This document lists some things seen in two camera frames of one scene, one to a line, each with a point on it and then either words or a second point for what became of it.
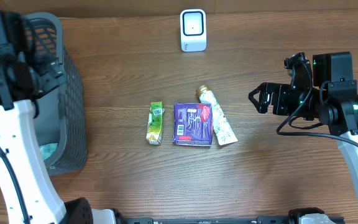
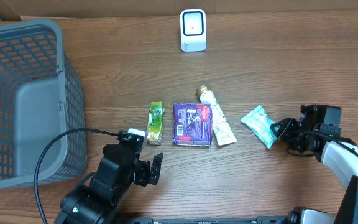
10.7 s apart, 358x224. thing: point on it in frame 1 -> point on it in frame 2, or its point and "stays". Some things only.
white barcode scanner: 193,30 stays
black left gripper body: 48,78 -> 142,175
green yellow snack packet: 155,122 stays
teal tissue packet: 47,150 -> 260,124
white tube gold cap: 222,129 stays
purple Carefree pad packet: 192,124 stays
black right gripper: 281,92 -> 287,139
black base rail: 209,220 stays
